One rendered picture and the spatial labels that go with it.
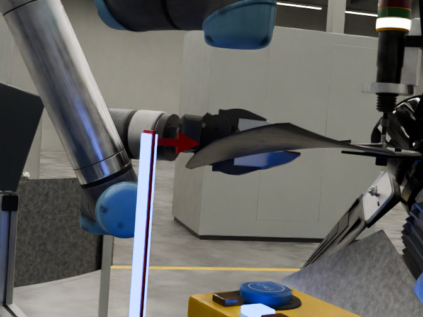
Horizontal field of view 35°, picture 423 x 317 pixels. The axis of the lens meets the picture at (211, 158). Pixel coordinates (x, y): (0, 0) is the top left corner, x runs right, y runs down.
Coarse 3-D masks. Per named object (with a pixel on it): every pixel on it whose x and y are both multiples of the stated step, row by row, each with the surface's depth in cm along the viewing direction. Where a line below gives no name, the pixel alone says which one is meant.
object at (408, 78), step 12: (408, 36) 87; (420, 36) 87; (408, 48) 88; (420, 48) 89; (408, 60) 88; (420, 60) 90; (408, 72) 88; (372, 84) 88; (384, 84) 87; (396, 84) 87; (408, 84) 88
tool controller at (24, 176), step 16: (0, 96) 120; (16, 96) 122; (32, 96) 123; (0, 112) 121; (16, 112) 122; (32, 112) 124; (0, 128) 121; (16, 128) 122; (32, 128) 124; (0, 144) 121; (16, 144) 123; (0, 160) 121; (16, 160) 123; (0, 176) 122; (16, 176) 123
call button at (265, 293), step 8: (240, 288) 52; (248, 288) 51; (256, 288) 51; (264, 288) 51; (272, 288) 51; (280, 288) 52; (288, 288) 52; (240, 296) 51; (248, 296) 50; (256, 296) 50; (264, 296) 50; (272, 296) 50; (280, 296) 50; (288, 296) 51; (264, 304) 50; (272, 304) 50; (280, 304) 50
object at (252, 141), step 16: (256, 128) 72; (272, 128) 72; (288, 128) 72; (208, 144) 80; (224, 144) 79; (240, 144) 80; (256, 144) 81; (272, 144) 81; (288, 144) 82; (304, 144) 81; (320, 144) 80; (336, 144) 78; (352, 144) 80; (368, 144) 85; (192, 160) 86; (208, 160) 88
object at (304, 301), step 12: (192, 300) 52; (204, 300) 51; (300, 300) 53; (312, 300) 53; (192, 312) 51; (204, 312) 50; (216, 312) 49; (228, 312) 48; (240, 312) 48; (276, 312) 49; (288, 312) 49; (300, 312) 49; (312, 312) 49; (324, 312) 50; (336, 312) 50; (348, 312) 50
